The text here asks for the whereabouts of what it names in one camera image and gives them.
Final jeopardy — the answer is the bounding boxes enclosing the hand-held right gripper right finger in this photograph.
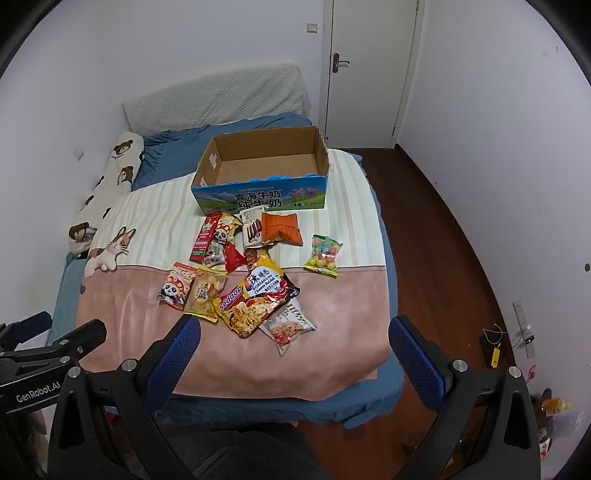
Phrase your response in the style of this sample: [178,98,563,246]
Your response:
[389,315,541,480]

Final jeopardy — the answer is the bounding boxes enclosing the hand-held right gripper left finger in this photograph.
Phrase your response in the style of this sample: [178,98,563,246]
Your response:
[48,316,201,480]

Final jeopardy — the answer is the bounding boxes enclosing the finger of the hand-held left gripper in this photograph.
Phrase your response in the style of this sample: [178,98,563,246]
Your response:
[0,318,108,370]
[0,311,53,346]

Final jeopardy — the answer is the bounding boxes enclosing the yellow pastry packet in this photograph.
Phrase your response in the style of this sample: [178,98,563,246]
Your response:
[185,267,228,324]

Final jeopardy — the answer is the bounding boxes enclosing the orange panda snack packet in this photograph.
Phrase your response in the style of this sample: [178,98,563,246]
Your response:
[157,262,197,311]

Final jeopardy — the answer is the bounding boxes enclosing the yellow instant noodle packet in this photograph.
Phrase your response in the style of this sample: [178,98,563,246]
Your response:
[213,277,301,339]

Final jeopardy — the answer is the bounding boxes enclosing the long red snack packet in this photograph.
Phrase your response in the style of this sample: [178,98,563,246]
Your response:
[190,213,221,264]

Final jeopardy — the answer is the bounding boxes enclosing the yellow panda snack packet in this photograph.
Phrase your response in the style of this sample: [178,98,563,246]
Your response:
[205,211,244,267]

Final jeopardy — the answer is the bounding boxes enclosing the white sandwich cookie packet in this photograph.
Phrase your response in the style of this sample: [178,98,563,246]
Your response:
[239,209,265,250]

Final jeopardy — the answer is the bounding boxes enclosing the cardboard box with landscape print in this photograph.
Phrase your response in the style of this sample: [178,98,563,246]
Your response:
[191,126,332,217]

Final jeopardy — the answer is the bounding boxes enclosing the cat plush toy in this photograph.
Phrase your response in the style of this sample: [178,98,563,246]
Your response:
[83,226,137,278]

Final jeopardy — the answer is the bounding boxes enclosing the striped pink white blanket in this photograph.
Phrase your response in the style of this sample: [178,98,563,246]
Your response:
[76,148,391,401]

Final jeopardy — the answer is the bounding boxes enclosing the bed with blue sheet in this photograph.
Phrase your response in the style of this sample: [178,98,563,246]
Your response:
[46,148,404,430]

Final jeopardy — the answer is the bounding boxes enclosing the colourful candy ball bag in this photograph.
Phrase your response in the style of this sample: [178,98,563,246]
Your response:
[304,234,343,278]

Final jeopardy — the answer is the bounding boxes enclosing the long bear print pillow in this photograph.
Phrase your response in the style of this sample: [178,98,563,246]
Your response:
[68,131,145,254]

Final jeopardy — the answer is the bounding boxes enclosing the blue pillow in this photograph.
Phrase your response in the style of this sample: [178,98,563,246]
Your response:
[131,112,315,190]

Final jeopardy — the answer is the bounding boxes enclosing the grey textured pillow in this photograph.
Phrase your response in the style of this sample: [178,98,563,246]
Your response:
[122,64,311,137]

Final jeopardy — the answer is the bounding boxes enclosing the white door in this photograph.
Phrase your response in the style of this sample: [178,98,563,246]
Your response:
[320,0,419,149]

